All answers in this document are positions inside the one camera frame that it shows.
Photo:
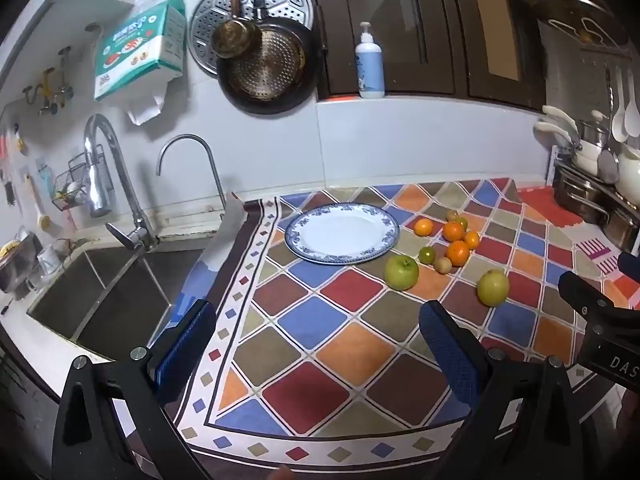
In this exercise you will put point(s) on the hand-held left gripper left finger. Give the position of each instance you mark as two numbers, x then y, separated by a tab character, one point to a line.
187	341

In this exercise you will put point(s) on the small brown-yellow fruit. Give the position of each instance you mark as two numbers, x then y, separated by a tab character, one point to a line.
442	264
452	214

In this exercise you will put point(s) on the steel steamer plate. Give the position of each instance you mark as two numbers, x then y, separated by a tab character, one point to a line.
285	2

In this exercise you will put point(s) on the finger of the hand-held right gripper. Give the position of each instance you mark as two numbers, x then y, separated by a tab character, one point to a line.
595	305
631	266

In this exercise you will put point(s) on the green apple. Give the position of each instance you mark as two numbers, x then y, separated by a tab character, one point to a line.
401	271

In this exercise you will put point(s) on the black frying pan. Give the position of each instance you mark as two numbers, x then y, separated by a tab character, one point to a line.
300	87

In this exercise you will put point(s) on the white blue soap pump bottle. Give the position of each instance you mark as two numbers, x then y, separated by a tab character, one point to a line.
370	67

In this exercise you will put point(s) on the small green citrus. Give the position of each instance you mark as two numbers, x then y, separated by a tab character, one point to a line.
426	254

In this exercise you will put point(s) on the steel ladle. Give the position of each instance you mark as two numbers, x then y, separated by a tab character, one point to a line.
608	167

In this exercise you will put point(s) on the steel pots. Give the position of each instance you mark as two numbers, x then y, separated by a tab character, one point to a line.
582	195

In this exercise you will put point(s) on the dark brown window frame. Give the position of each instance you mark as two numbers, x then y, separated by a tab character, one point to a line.
445	60

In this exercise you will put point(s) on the green-orange mandarin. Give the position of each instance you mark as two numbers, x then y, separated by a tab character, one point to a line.
463	221

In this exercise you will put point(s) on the white spoon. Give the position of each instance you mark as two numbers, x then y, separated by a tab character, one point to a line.
619	120
633	115

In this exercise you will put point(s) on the thick chrome faucet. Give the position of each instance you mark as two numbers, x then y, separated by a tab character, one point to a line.
100	180

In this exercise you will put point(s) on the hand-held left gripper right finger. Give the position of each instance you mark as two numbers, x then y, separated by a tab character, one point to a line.
447	347

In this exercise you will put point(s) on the blue rimmed white plate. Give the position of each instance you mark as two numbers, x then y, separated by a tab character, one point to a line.
342	234

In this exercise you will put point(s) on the thin gooseneck faucet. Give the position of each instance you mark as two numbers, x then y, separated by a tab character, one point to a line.
186	136

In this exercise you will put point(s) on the brass ladle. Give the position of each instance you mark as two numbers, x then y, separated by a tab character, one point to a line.
235	39

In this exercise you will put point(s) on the yellow-green apple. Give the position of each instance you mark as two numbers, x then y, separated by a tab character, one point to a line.
493	287

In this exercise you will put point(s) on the orange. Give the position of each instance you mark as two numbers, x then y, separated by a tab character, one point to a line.
453	231
472	240
458	253
423	226

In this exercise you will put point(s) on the steel kitchen sink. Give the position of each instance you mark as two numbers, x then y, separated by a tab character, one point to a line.
105	300

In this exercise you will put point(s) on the green white tissue pack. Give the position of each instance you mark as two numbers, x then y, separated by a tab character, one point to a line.
132	47

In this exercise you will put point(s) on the white mug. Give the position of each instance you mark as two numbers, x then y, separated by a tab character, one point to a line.
49	259

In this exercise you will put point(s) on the colourful diamond patterned mat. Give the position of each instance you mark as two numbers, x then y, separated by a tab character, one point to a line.
310	320

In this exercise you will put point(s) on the yellow wall hook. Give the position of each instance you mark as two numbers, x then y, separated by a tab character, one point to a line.
45	87

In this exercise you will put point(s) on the golden perforated strainer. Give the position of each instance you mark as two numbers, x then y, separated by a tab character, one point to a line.
267	67

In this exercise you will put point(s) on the grey wall hook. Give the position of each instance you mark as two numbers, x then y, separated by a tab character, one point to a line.
63	77

